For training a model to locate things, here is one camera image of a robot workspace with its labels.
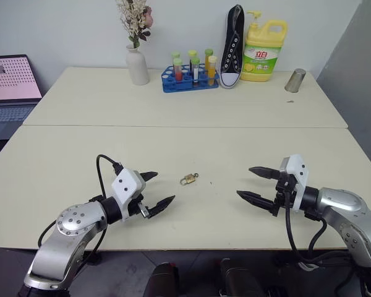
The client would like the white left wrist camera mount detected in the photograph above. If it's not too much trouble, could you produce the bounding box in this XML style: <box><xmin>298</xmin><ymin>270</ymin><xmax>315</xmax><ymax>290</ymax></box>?
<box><xmin>111</xmin><ymin>168</ymin><xmax>147</xmax><ymax>222</ymax></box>

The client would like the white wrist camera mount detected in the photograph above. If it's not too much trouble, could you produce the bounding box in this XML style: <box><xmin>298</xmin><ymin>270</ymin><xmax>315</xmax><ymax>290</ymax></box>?
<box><xmin>111</xmin><ymin>168</ymin><xmax>147</xmax><ymax>222</ymax></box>
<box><xmin>279</xmin><ymin>153</ymin><xmax>309</xmax><ymax>213</ymax></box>

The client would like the steel metal cup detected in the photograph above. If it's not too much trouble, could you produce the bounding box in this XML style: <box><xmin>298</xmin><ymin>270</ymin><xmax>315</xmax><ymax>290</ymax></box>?
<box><xmin>284</xmin><ymin>68</ymin><xmax>307</xmax><ymax>93</ymax></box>

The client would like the yellow-capped tube with orange liquid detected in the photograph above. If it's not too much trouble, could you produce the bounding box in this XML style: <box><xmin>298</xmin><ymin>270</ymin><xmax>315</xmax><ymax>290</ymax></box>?
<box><xmin>207</xmin><ymin>55</ymin><xmax>218</xmax><ymax>85</ymax></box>

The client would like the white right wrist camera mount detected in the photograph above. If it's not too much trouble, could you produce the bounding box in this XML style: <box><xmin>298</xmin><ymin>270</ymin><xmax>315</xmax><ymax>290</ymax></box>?
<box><xmin>279</xmin><ymin>153</ymin><xmax>309</xmax><ymax>213</ymax></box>

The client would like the yellow detergent pump bottle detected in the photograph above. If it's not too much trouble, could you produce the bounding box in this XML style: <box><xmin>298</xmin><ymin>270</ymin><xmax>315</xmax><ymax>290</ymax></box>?
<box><xmin>240</xmin><ymin>10</ymin><xmax>289</xmax><ymax>83</ymax></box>

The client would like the blue test tube rack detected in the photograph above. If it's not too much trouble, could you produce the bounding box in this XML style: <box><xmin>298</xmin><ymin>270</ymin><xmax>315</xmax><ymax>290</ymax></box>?
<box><xmin>160</xmin><ymin>64</ymin><xmax>221</xmax><ymax>93</ymax></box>

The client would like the dried flower bouquet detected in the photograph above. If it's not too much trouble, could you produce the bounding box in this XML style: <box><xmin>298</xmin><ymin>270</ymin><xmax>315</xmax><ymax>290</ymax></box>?
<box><xmin>115</xmin><ymin>0</ymin><xmax>155</xmax><ymax>50</ymax></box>

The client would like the green-capped tube with red liquid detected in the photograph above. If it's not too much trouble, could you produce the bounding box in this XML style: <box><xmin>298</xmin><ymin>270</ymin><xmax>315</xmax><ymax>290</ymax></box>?
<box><xmin>173</xmin><ymin>58</ymin><xmax>184</xmax><ymax>82</ymax></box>

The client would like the green-capped tube with dark liquid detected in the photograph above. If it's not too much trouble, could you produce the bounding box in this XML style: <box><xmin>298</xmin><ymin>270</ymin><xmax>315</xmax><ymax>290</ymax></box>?
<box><xmin>187</xmin><ymin>49</ymin><xmax>198</xmax><ymax>72</ymax></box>

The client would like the black canvas sneaker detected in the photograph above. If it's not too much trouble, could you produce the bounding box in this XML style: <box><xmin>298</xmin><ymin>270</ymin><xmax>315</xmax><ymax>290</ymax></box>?
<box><xmin>219</xmin><ymin>4</ymin><xmax>247</xmax><ymax>90</ymax></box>

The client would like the grey laptop with pink screen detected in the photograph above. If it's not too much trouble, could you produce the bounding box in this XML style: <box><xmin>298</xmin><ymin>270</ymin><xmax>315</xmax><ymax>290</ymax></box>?
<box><xmin>0</xmin><ymin>54</ymin><xmax>44</xmax><ymax>140</ymax></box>

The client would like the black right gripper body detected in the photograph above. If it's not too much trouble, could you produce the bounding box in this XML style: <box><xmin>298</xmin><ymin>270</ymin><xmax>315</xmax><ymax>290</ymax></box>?
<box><xmin>271</xmin><ymin>169</ymin><xmax>298</xmax><ymax>217</ymax></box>

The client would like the green-capped tube with white label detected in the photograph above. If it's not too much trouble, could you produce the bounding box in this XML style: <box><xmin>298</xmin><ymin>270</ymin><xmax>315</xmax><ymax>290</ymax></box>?
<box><xmin>190</xmin><ymin>57</ymin><xmax>201</xmax><ymax>86</ymax></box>

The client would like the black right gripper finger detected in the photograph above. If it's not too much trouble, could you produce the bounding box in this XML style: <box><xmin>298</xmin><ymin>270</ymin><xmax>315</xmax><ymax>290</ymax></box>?
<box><xmin>236</xmin><ymin>190</ymin><xmax>277</xmax><ymax>214</ymax></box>
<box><xmin>248</xmin><ymin>166</ymin><xmax>281</xmax><ymax>180</ymax></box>

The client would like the dark rounded shape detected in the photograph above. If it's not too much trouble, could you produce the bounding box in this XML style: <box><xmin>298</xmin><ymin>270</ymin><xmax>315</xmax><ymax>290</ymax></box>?
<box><xmin>218</xmin><ymin>257</ymin><xmax>268</xmax><ymax>297</ymax></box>
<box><xmin>144</xmin><ymin>262</ymin><xmax>181</xmax><ymax>297</ymax></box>

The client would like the white ceramic vase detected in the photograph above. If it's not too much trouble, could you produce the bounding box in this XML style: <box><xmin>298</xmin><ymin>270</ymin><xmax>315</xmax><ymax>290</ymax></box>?
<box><xmin>125</xmin><ymin>44</ymin><xmax>151</xmax><ymax>86</ymax></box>

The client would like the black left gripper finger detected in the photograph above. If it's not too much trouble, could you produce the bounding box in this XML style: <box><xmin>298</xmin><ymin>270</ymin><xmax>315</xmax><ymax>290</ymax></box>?
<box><xmin>141</xmin><ymin>170</ymin><xmax>159</xmax><ymax>184</ymax></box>
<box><xmin>146</xmin><ymin>194</ymin><xmax>177</xmax><ymax>218</ymax></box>

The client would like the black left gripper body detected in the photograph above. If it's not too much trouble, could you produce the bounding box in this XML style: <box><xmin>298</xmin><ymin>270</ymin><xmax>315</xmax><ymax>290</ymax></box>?
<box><xmin>127</xmin><ymin>170</ymin><xmax>151</xmax><ymax>221</ymax></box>

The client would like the green-capped tube with orange liquid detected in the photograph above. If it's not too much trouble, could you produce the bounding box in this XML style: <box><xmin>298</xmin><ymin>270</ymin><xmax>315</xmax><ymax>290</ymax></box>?
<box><xmin>203</xmin><ymin>48</ymin><xmax>214</xmax><ymax>72</ymax></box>

